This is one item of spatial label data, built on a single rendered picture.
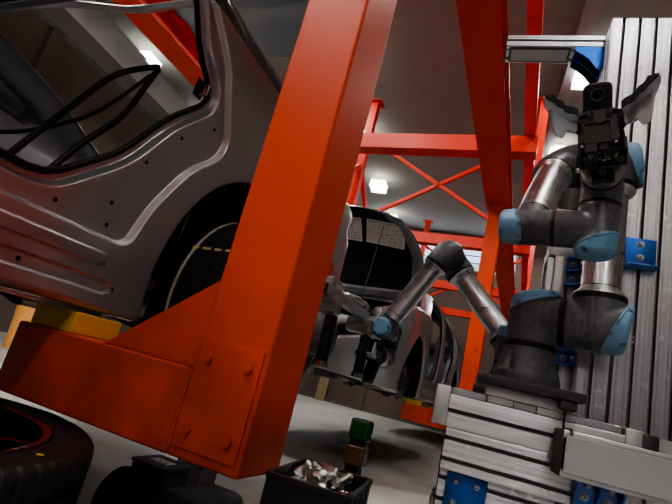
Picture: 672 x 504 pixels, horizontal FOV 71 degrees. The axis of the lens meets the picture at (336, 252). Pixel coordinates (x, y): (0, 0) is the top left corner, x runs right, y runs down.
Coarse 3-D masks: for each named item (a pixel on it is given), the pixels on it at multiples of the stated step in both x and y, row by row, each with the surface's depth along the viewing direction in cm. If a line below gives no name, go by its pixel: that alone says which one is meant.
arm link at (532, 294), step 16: (512, 304) 117; (528, 304) 112; (544, 304) 111; (560, 304) 110; (512, 320) 114; (528, 320) 111; (544, 320) 109; (560, 320) 108; (512, 336) 113; (528, 336) 110; (544, 336) 109; (560, 336) 108
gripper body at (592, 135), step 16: (592, 112) 78; (608, 112) 76; (592, 128) 77; (608, 128) 76; (592, 144) 76; (608, 144) 75; (624, 144) 76; (592, 160) 78; (608, 160) 79; (624, 160) 77; (592, 176) 84; (608, 176) 83
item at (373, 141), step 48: (144, 0) 359; (480, 0) 270; (528, 0) 313; (192, 48) 410; (480, 48) 305; (480, 96) 350; (528, 96) 403; (384, 144) 510; (432, 144) 489; (480, 144) 412; (528, 144) 453; (432, 240) 772; (480, 240) 745; (528, 288) 1270
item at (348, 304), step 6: (324, 288) 133; (330, 288) 135; (336, 288) 139; (336, 294) 139; (342, 294) 144; (348, 300) 149; (342, 306) 150; (348, 306) 150; (354, 306) 154; (354, 312) 156; (360, 312) 161; (366, 312) 166; (366, 318) 167
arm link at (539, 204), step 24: (576, 144) 122; (552, 168) 116; (528, 192) 107; (552, 192) 105; (504, 216) 97; (528, 216) 95; (552, 216) 93; (504, 240) 98; (528, 240) 95; (552, 240) 93
